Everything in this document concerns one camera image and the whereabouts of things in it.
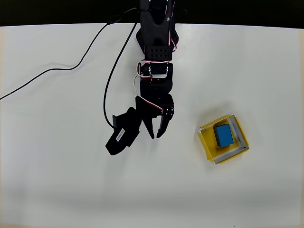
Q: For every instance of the blue cube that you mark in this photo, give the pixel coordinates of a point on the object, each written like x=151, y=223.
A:
x=224, y=135

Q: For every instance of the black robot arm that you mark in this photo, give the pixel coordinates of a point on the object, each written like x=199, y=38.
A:
x=156, y=28

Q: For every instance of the yellow square tray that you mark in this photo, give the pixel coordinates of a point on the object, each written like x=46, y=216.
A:
x=206, y=142

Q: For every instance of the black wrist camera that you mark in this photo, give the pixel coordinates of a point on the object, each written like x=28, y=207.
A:
x=123, y=135

